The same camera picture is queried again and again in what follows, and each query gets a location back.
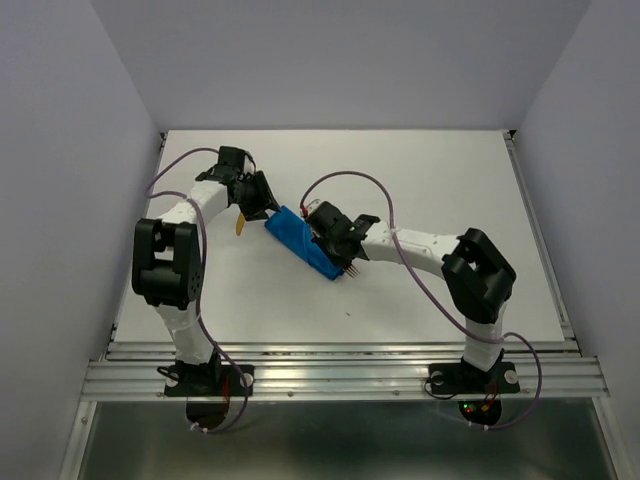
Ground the gold knife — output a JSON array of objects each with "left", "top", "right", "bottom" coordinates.
[{"left": 235, "top": 212, "right": 246, "bottom": 236}]

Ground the gold ornate fork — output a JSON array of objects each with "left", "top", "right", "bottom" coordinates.
[{"left": 344, "top": 265, "right": 359, "bottom": 278}]

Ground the blue cloth napkin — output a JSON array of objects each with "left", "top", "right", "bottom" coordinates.
[{"left": 265, "top": 206, "right": 344, "bottom": 281}]

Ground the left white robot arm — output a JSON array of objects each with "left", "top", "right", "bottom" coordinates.
[{"left": 131, "top": 146, "right": 280, "bottom": 394}]

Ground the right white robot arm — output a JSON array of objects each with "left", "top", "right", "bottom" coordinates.
[{"left": 303, "top": 200, "right": 516, "bottom": 390}]

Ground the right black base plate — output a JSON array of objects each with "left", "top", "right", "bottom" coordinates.
[{"left": 428, "top": 360, "right": 520, "bottom": 396}]

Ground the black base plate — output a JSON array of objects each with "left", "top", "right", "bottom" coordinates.
[
  {"left": 156, "top": 362, "right": 254, "bottom": 398},
  {"left": 428, "top": 360, "right": 520, "bottom": 396}
]

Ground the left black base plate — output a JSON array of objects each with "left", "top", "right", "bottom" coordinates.
[{"left": 156, "top": 362, "right": 254, "bottom": 398}]

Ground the aluminium rail frame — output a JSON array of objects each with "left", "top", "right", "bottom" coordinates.
[{"left": 62, "top": 130, "right": 639, "bottom": 479}]

